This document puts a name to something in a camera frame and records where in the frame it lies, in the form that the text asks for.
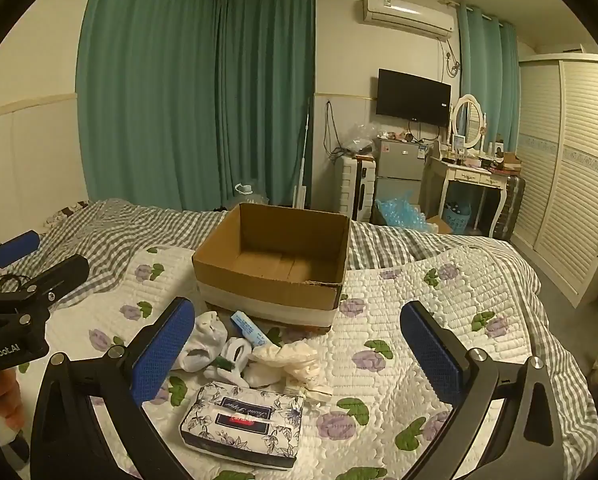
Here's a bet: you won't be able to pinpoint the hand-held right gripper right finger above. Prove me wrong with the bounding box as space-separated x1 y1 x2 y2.
399 301 564 480

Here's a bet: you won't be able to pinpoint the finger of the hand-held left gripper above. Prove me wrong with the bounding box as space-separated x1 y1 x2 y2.
0 254 90 328
0 230 41 283

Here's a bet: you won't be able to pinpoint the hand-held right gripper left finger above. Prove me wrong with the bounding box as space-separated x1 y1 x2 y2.
30 296 196 480

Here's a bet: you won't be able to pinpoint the light blue packet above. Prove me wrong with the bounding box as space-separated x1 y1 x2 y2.
230 310 266 347

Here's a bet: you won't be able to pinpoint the floral tissue pack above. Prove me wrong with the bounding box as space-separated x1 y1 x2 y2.
179 381 306 470

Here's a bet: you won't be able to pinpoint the brown cardboard box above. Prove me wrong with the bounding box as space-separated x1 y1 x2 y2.
192 202 352 335

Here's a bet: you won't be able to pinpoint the cream cloth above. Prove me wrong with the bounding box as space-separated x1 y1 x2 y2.
244 340 336 403

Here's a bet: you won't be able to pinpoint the person's left hand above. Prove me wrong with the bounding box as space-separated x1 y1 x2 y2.
0 366 24 423

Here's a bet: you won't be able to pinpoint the brown patterned pillow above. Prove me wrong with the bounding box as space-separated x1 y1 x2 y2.
43 201 91 227

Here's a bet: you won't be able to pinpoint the floral quilted blanket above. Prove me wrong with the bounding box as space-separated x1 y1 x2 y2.
9 245 598 480

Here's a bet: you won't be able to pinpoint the small floor cardboard box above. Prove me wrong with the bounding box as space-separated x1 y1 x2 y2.
425 215 454 235

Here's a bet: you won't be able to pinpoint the blue plastic basket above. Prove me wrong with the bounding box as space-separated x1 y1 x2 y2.
442 202 473 234

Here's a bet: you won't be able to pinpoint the blue plastic bags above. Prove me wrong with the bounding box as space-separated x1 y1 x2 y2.
376 190 431 234

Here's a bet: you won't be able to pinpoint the dark suitcase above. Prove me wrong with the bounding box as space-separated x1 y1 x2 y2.
493 172 526 242

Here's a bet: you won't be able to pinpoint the clear water jug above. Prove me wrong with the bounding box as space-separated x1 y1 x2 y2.
233 181 269 207

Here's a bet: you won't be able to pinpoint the white dressing table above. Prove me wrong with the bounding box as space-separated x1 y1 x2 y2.
421 152 518 235

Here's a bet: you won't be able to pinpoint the white suitcase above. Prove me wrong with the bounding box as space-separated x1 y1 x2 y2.
336 155 380 222

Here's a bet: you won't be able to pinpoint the grey small fridge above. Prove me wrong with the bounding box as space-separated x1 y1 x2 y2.
374 137 428 207

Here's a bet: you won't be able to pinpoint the white mop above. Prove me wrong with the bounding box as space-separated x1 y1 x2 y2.
292 97 313 209

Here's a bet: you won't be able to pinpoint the wide teal curtain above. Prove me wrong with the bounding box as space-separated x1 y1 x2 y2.
76 0 222 211

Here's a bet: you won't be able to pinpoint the white slatted wardrobe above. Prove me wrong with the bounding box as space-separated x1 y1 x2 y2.
510 51 598 309

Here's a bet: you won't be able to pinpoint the clear plastic bag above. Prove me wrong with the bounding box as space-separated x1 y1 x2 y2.
340 122 378 157

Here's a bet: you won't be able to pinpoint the white oval vanity mirror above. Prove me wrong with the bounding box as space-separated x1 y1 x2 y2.
451 94 486 152

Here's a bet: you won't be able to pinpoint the light teal curtain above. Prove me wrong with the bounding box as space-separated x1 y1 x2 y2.
456 2 521 161

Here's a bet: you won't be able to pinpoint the narrow teal curtain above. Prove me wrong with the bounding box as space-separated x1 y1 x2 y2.
215 0 316 211

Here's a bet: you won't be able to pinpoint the white air conditioner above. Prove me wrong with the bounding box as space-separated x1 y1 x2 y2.
362 0 455 41

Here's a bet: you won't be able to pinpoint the black wall cable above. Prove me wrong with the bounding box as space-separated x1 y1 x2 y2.
325 100 347 162

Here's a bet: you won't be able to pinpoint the black wall television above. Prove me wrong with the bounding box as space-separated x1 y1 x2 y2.
376 68 452 128

